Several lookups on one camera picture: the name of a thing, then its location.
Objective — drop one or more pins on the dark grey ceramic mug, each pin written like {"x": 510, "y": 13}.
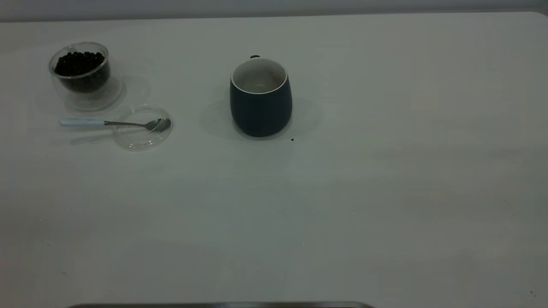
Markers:
{"x": 261, "y": 111}

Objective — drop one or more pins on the clear round glass lid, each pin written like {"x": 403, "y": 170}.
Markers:
{"x": 141, "y": 139}

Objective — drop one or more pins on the dark coffee beans pile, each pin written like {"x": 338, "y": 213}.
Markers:
{"x": 80, "y": 68}

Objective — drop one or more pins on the clear double-wall glass cup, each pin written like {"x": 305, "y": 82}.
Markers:
{"x": 92, "y": 101}

